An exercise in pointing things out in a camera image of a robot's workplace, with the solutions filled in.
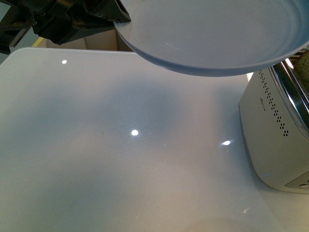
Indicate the silver toaster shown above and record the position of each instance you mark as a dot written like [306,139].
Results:
[274,114]

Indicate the cardboard box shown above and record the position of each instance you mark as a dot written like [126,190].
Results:
[105,41]

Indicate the brown bread slice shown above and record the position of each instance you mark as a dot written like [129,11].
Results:
[302,69]

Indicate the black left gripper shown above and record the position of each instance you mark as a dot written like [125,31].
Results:
[60,21]

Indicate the light blue ceramic plate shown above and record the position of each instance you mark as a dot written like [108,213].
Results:
[215,37]

